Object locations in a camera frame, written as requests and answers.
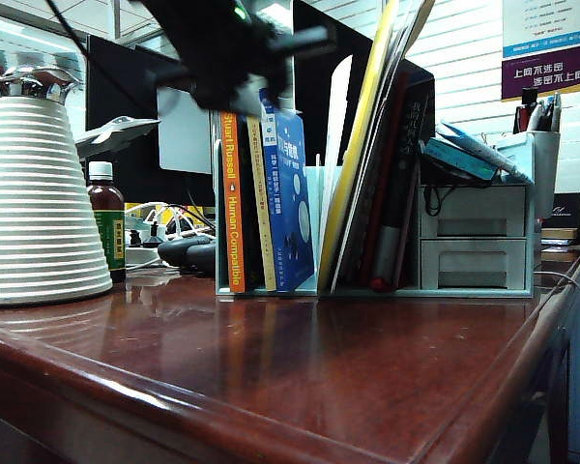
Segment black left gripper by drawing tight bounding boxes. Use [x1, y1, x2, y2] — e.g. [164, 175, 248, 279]
[139, 0, 338, 115]

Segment blue paperback book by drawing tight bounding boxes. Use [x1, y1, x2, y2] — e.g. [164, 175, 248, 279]
[256, 86, 316, 293]

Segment thin cream book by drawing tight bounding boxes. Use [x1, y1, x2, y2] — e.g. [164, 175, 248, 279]
[245, 115, 277, 293]

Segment orange spine Human Compatible book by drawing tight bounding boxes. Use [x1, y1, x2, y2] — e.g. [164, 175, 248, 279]
[219, 110, 252, 295]

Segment dark red book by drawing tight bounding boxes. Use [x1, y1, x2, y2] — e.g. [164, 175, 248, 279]
[360, 72, 411, 291]

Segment black book white title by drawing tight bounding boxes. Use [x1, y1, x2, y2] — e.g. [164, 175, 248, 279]
[374, 65, 437, 291]

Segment teal flat book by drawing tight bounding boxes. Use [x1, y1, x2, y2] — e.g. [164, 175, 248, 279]
[422, 137, 498, 182]

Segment pale blue desk bookshelf organizer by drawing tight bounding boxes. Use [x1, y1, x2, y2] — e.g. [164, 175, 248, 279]
[214, 132, 537, 299]

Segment black upright bookend panel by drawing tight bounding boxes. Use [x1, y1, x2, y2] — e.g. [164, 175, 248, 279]
[289, 0, 436, 170]

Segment grey square monitor plate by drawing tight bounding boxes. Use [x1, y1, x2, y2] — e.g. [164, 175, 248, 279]
[156, 86, 213, 175]

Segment leaning yellow folders and books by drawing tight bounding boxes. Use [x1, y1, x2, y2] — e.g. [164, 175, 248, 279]
[317, 0, 400, 291]

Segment black computer monitor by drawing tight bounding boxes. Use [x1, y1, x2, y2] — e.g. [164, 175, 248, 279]
[85, 34, 223, 209]

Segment silver model aircraft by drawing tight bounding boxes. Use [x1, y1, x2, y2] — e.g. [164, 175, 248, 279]
[74, 115, 160, 160]

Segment dark navy folder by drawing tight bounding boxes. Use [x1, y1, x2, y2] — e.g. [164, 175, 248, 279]
[331, 96, 397, 291]

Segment black rounded device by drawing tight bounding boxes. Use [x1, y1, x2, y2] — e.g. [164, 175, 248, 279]
[156, 238, 218, 277]

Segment tan paper folder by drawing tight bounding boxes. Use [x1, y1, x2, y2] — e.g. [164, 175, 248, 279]
[386, 0, 436, 98]

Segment brown bottle white cap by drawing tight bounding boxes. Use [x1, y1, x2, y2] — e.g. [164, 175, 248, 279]
[85, 161, 127, 285]

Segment white power strip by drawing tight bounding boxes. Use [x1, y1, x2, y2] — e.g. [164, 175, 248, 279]
[124, 246, 163, 266]

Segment white and blue long tube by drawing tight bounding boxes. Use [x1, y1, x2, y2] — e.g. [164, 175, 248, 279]
[435, 120, 536, 186]

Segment white ribbed thermos jug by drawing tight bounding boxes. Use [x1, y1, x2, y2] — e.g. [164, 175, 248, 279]
[0, 62, 114, 308]

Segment grey organizer drawer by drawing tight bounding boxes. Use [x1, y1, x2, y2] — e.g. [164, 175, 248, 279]
[419, 240, 527, 290]
[419, 186, 527, 239]

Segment silver pen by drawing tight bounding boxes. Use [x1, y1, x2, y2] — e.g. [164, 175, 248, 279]
[536, 98, 553, 132]

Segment purple sign white characters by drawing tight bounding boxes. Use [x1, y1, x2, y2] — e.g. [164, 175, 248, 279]
[501, 45, 580, 102]

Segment white notice blue band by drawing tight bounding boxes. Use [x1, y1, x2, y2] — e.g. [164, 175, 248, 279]
[502, 0, 580, 60]

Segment white pen holder cup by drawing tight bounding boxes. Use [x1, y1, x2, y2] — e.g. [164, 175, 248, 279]
[533, 130, 561, 219]

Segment brown flat box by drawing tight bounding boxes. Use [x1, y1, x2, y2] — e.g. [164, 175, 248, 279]
[539, 226, 580, 246]

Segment black box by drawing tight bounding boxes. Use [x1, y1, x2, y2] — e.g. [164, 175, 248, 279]
[550, 191, 580, 247]

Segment white cable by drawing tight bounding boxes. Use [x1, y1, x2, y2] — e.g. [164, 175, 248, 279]
[123, 200, 209, 243]

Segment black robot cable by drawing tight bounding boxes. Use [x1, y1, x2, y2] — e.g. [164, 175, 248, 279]
[45, 0, 91, 54]

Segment black cord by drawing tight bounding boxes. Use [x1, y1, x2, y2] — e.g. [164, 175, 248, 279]
[418, 153, 471, 218]

